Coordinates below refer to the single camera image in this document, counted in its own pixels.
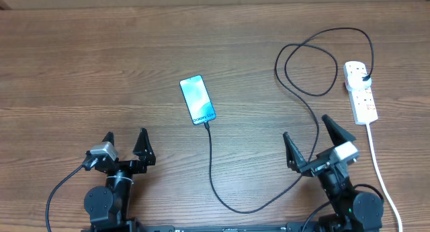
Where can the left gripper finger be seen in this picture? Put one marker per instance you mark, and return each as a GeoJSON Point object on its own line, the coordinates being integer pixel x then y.
{"type": "Point", "coordinates": [143, 149]}
{"type": "Point", "coordinates": [109, 139]}

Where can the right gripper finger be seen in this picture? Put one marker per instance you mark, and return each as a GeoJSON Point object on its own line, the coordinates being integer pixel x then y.
{"type": "Point", "coordinates": [337, 134]}
{"type": "Point", "coordinates": [295, 160]}

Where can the white charger plug adapter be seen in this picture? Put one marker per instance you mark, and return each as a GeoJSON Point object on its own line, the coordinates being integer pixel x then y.
{"type": "Point", "coordinates": [357, 81]}

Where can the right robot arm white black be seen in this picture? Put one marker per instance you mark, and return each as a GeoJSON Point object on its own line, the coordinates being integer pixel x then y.
{"type": "Point", "coordinates": [347, 208]}

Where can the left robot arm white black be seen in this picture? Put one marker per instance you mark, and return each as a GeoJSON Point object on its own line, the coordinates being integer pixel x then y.
{"type": "Point", "coordinates": [108, 205]}

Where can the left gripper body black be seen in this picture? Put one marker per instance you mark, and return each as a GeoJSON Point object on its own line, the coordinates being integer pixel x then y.
{"type": "Point", "coordinates": [131, 167]}

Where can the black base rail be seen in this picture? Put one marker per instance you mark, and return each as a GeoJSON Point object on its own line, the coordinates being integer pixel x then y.
{"type": "Point", "coordinates": [228, 228]}

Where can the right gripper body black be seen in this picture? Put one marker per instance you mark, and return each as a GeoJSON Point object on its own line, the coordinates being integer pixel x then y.
{"type": "Point", "coordinates": [314, 165]}

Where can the smartphone with blue screen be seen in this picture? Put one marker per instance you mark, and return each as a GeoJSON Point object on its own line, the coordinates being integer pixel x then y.
{"type": "Point", "coordinates": [197, 99]}

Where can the white power strip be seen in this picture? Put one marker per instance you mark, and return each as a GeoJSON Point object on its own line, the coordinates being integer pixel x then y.
{"type": "Point", "coordinates": [362, 101]}

